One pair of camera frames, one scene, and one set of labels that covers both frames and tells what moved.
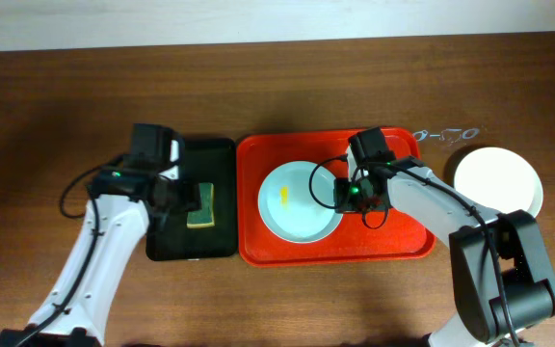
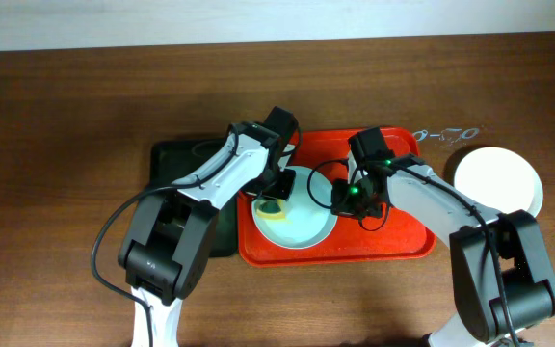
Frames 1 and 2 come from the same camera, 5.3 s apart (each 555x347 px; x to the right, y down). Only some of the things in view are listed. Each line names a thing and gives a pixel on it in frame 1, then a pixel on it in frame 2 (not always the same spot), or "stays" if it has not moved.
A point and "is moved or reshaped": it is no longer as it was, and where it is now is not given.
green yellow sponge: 205,216 is moved or reshaped
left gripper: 184,198 -> 277,188
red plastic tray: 353,240 stays
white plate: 499,179 stays
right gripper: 341,202 stays
